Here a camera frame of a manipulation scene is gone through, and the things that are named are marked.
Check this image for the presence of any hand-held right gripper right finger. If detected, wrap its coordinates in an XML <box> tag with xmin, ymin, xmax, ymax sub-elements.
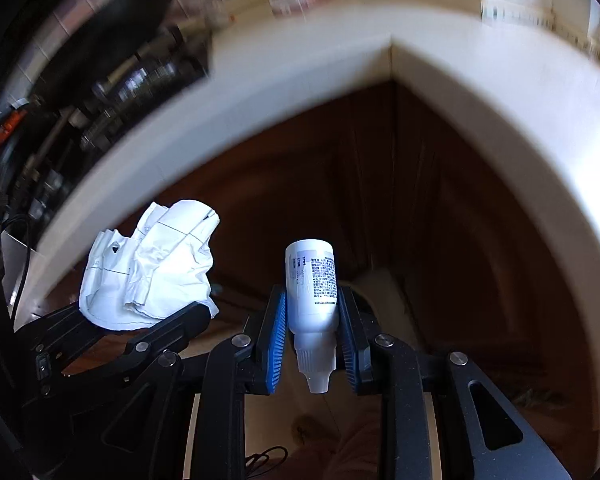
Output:
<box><xmin>337</xmin><ymin>285</ymin><xmax>571</xmax><ymax>480</ymax></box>

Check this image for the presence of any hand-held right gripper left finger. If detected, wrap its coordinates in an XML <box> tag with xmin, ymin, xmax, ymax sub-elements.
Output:
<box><xmin>95</xmin><ymin>285</ymin><xmax>288</xmax><ymax>480</ymax></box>

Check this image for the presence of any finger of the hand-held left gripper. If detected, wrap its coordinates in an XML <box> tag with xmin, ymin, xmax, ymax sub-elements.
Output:
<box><xmin>14</xmin><ymin>304</ymin><xmax>107</xmax><ymax>362</ymax></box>
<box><xmin>122</xmin><ymin>302</ymin><xmax>213</xmax><ymax>361</ymax></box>

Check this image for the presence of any small white nozzle bottle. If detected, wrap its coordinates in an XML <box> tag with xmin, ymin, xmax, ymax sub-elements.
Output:
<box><xmin>285</xmin><ymin>239</ymin><xmax>340</xmax><ymax>394</ymax></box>

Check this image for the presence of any round trash bin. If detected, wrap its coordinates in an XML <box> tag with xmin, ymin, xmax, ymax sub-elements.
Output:
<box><xmin>352</xmin><ymin>267</ymin><xmax>416</xmax><ymax>351</ymax></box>

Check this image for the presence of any white paper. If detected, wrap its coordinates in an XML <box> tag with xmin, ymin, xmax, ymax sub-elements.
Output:
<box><xmin>79</xmin><ymin>200</ymin><xmax>221</xmax><ymax>332</ymax></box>

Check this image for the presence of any wooden base cabinet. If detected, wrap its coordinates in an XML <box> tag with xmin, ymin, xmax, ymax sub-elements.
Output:
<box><xmin>15</xmin><ymin>80</ymin><xmax>598</xmax><ymax>480</ymax></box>

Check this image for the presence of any black glass gas stove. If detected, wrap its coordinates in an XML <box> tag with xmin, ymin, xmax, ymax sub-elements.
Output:
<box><xmin>10</xmin><ymin>25</ymin><xmax>216</xmax><ymax>221</ymax></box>

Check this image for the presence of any black wok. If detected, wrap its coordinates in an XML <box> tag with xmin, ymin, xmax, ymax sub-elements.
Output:
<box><xmin>30</xmin><ymin>0</ymin><xmax>178</xmax><ymax>107</ymax></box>

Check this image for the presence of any black floor cable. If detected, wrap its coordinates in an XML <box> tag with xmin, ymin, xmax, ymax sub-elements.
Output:
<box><xmin>245</xmin><ymin>446</ymin><xmax>289</xmax><ymax>480</ymax></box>

